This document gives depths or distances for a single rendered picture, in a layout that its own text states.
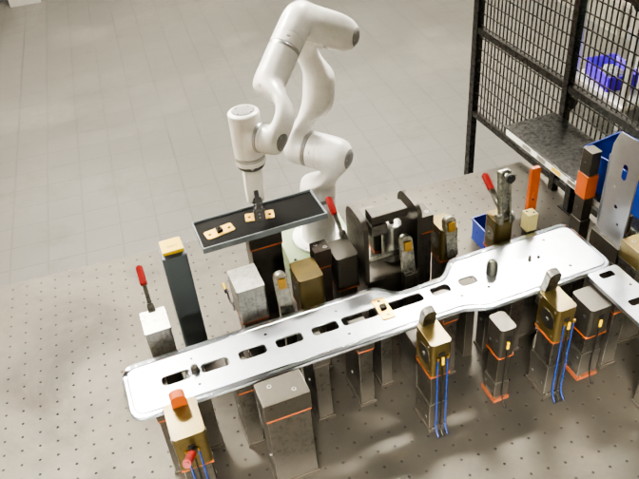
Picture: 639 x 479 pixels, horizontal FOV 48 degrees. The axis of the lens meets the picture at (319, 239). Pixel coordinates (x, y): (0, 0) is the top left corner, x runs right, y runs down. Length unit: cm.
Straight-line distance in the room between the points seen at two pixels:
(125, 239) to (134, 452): 211
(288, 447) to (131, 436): 52
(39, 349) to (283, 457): 100
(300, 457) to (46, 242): 266
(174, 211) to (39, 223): 78
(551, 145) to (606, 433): 101
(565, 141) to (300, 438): 142
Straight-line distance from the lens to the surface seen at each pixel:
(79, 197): 459
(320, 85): 222
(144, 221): 421
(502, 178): 214
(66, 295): 273
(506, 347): 200
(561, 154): 260
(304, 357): 187
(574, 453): 211
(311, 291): 200
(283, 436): 186
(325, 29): 210
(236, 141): 191
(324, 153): 228
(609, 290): 211
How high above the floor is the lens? 238
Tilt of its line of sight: 38 degrees down
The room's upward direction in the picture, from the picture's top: 5 degrees counter-clockwise
